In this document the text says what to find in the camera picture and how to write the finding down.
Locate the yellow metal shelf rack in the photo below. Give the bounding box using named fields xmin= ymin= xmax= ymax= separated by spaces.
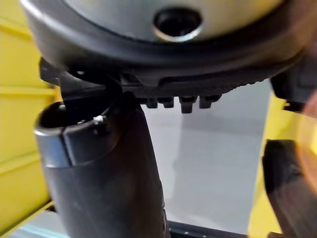
xmin=0 ymin=0 xmax=61 ymax=236

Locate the dark shelf base rail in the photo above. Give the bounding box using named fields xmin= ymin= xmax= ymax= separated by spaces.
xmin=167 ymin=221 xmax=253 ymax=238

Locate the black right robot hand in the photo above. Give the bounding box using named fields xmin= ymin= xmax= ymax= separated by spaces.
xmin=21 ymin=0 xmax=317 ymax=238

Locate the silver wrist cuff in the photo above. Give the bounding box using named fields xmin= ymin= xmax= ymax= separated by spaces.
xmin=61 ymin=0 xmax=285 ymax=43

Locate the black plastic housing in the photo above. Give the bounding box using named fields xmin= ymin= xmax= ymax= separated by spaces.
xmin=262 ymin=138 xmax=317 ymax=238
xmin=269 ymin=56 xmax=317 ymax=111

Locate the yellow shelf post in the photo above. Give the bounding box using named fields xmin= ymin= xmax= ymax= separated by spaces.
xmin=247 ymin=84 xmax=308 ymax=238

